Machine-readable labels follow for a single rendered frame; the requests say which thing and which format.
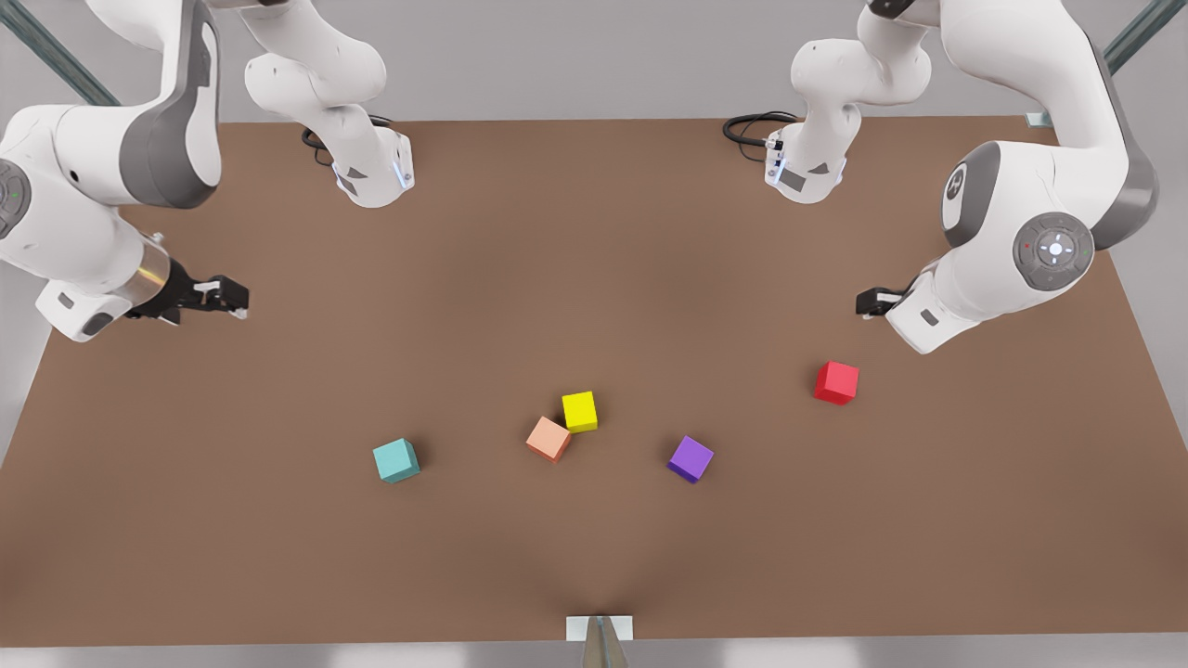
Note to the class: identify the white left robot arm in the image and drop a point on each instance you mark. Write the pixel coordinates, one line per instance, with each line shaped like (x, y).
(1030, 158)

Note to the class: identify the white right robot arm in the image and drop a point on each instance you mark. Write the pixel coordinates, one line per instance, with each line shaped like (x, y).
(83, 158)

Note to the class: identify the red wooden cube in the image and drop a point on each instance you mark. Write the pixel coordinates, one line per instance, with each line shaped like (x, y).
(836, 382)

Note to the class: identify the purple wooden cube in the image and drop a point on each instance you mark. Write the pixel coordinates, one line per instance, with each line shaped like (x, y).
(690, 459)

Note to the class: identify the teal blue wooden cube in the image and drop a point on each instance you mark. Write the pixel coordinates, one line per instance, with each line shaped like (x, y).
(396, 460)

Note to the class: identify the yellow wooden cube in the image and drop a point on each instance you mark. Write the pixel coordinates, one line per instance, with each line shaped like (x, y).
(580, 411)

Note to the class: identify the orange wooden cube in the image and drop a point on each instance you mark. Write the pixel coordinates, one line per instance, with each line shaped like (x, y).
(548, 439)

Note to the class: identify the silver frame post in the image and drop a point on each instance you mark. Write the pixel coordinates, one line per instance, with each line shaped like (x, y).
(56, 51)
(1128, 42)
(600, 642)

